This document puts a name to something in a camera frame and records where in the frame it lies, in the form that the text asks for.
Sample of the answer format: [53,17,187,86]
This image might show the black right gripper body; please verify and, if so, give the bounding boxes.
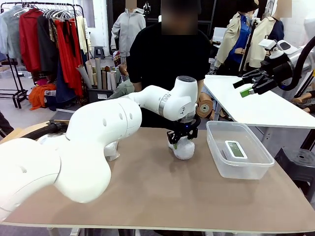
[260,52,295,87]

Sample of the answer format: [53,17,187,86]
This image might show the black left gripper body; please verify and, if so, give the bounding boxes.
[169,117,201,140]

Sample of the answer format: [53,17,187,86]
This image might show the bubble-wrapped clock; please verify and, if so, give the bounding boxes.
[103,141,121,162]
[167,137,196,161]

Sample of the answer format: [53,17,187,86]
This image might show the white digital clock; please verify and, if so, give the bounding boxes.
[222,140,248,162]

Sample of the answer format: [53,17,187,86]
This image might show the black tripod pole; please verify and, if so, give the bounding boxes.
[238,17,261,77]

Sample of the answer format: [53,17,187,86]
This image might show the thick brown paper roll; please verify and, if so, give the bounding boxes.
[196,92,214,118]

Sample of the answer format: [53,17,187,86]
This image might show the white table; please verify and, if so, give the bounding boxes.
[204,74,315,148]

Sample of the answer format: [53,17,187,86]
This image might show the lying mannequin legs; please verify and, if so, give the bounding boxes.
[291,82,315,114]

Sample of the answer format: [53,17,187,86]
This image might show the clear plastic container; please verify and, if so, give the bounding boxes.
[206,120,275,180]

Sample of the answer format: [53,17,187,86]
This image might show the mannequin beige coat blue shirt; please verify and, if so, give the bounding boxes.
[214,0,255,76]

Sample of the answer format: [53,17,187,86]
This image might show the mannequin beige coat navy top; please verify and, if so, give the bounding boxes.
[248,0,286,69]

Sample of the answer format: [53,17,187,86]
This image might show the white monitor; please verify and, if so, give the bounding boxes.
[212,27,228,42]

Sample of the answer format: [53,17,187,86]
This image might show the person in black sweater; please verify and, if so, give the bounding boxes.
[126,22,212,128]

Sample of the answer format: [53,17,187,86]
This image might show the seated mannequin grey-green shirt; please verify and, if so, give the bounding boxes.
[107,65,136,100]

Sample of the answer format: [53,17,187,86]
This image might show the dark grey storage bin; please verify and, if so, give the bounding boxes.
[87,88,116,105]

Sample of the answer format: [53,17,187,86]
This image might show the black plastic stool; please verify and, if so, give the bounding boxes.
[274,147,315,197]

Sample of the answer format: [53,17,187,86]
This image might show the tall grey tube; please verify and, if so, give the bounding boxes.
[95,58,103,89]

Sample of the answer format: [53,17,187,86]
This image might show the cream paper roll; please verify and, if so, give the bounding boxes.
[85,61,95,86]

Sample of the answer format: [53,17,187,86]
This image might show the grey leaning paper roll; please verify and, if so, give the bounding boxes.
[76,64,93,89]

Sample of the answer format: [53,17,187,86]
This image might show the grey step stool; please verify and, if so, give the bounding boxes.
[93,46,106,60]

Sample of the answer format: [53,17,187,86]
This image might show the navy hanging trousers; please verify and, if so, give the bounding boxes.
[56,59,77,103]

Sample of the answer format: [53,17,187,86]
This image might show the long red hanging dress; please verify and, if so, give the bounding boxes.
[54,19,84,97]

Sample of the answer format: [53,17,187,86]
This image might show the black clothes rack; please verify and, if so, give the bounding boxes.
[0,1,86,113]

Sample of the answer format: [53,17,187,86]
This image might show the orange cloth pile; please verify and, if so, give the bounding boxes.
[29,83,58,111]

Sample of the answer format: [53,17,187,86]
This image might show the dark grey hanging garment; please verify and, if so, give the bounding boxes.
[36,14,59,74]

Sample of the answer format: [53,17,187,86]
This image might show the open cardboard box with flap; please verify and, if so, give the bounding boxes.
[0,119,72,146]

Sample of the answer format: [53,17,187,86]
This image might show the red hanging shirt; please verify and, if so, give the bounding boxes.
[19,8,43,72]

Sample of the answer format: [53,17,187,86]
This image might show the light grey hanging garment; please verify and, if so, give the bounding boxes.
[0,5,25,59]

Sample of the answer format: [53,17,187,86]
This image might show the black right arm hose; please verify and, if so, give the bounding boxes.
[280,36,315,91]

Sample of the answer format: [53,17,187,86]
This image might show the black arm hose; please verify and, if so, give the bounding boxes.
[280,36,315,91]
[23,119,70,141]

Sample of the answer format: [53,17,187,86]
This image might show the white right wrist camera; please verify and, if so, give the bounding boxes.
[258,39,278,52]

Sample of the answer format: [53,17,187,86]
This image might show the black left arm hose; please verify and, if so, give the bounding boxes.
[23,119,70,141]

